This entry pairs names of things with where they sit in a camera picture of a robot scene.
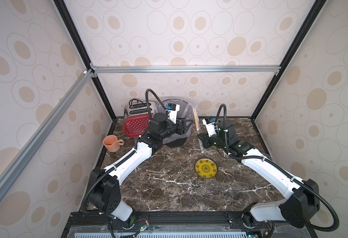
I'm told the wooden disposable chopsticks pair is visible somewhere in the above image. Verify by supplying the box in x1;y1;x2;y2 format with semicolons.
193;108;200;133

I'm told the green clear chopstick wrapper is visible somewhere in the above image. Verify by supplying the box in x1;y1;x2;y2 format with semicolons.
193;106;205;153

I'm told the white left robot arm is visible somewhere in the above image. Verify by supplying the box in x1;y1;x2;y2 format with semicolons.
81;113;193;226

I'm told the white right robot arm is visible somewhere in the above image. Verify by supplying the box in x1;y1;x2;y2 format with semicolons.
198;118;319;228

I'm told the clear plastic bin liner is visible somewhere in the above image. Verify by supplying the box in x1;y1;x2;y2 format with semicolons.
153;98;194;146

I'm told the yellow patterned round plate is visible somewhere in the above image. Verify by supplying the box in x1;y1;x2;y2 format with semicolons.
194;158;218;179

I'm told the red polka dot toaster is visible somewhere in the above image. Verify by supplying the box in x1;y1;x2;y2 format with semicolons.
122;114;149;138

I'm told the orange ceramic mug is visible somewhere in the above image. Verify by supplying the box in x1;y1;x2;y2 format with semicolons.
103;135;124;153

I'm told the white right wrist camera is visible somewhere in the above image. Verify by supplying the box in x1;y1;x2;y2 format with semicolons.
202;117;216;137

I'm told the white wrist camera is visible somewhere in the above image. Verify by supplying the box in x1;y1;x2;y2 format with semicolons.
202;117;216;137
166;103;180;124

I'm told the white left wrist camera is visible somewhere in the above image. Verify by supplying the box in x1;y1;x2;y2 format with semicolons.
166;103;180;124

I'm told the silver aluminium frame rail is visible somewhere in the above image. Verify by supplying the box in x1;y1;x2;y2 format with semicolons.
0;65;281;203

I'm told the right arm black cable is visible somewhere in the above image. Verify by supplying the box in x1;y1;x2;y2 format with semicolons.
215;103;340;232

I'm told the black corner frame post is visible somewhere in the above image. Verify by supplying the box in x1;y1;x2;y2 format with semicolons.
250;0;327;123

